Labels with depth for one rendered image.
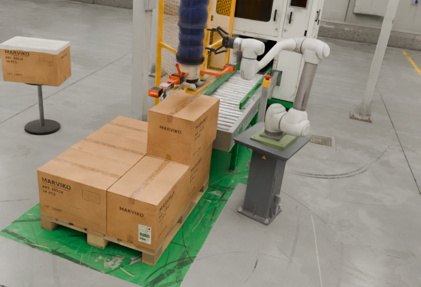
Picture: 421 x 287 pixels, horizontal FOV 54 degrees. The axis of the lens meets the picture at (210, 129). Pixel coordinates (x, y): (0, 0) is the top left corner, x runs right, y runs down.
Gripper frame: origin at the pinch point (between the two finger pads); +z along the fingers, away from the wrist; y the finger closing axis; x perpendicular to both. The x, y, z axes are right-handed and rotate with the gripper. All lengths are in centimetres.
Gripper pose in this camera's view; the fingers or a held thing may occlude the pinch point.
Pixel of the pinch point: (207, 39)
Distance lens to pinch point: 306.2
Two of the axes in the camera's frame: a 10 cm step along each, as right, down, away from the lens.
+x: 3.2, -3.7, 8.7
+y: -1.0, 9.0, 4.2
